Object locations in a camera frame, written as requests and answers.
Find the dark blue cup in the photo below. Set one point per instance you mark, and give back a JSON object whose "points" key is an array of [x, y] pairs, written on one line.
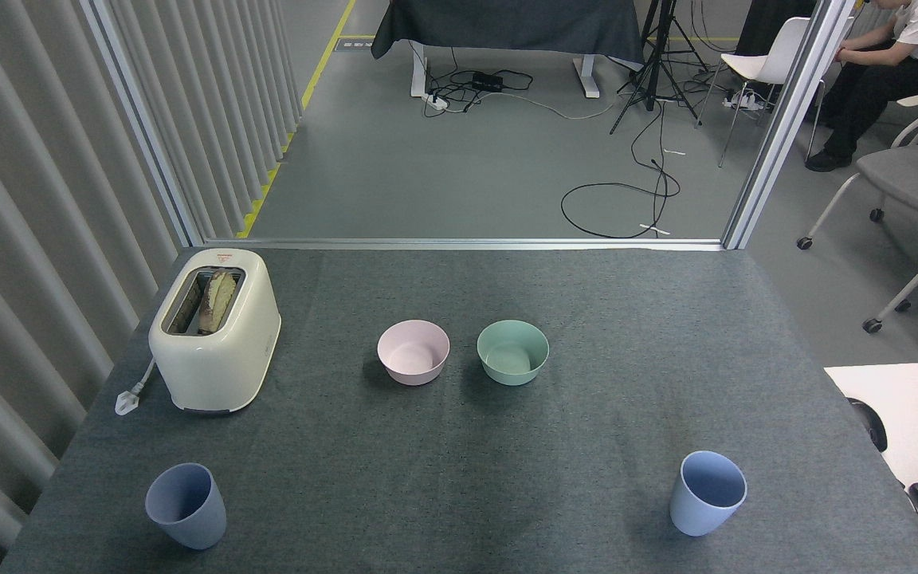
{"points": [[192, 522]]}

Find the black tripod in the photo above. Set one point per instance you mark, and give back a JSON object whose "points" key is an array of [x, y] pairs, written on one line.
{"points": [[652, 68]]}

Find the white plastic chair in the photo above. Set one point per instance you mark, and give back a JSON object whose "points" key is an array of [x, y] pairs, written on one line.
{"points": [[770, 62]]}

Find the white desk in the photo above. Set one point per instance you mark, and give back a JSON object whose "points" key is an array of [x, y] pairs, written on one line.
{"points": [[913, 406]]}

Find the silver frame rail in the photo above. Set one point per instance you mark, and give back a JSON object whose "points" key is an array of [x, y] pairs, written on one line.
{"points": [[459, 243]]}

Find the green bowl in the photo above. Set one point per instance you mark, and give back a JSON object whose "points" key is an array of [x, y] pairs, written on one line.
{"points": [[512, 355]]}

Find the cream white toaster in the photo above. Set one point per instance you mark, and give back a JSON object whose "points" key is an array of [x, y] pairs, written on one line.
{"points": [[216, 359]]}

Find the toasted bread slice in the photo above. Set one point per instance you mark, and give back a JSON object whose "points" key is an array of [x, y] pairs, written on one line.
{"points": [[218, 299]]}

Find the black round object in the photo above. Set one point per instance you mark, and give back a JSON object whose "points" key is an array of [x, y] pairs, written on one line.
{"points": [[873, 426]]}

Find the light blue cup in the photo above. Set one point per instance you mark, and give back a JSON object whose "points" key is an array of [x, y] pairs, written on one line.
{"points": [[698, 514]]}

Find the pink bowl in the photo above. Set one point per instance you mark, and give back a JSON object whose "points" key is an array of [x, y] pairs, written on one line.
{"points": [[413, 355]]}

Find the white power strip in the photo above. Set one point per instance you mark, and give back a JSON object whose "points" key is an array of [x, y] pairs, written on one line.
{"points": [[436, 100], [742, 100]]}

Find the black power adapter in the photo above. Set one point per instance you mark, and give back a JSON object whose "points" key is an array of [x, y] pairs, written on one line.
{"points": [[488, 80]]}

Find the silver frame post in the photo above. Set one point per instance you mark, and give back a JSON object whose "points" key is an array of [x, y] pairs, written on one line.
{"points": [[144, 119], [787, 119]]}

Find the dark grey table cloth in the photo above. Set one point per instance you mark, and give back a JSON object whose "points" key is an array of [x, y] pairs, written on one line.
{"points": [[507, 24]]}

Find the person's hand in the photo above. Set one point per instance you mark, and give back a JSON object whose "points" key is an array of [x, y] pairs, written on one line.
{"points": [[843, 55]]}

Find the white table leg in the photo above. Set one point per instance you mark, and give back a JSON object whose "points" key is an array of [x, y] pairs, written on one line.
{"points": [[418, 72], [586, 76]]}

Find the black cloth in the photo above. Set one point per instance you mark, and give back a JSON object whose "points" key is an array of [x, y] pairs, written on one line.
{"points": [[762, 24]]}

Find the person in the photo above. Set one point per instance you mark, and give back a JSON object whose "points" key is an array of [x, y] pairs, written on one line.
{"points": [[873, 88]]}

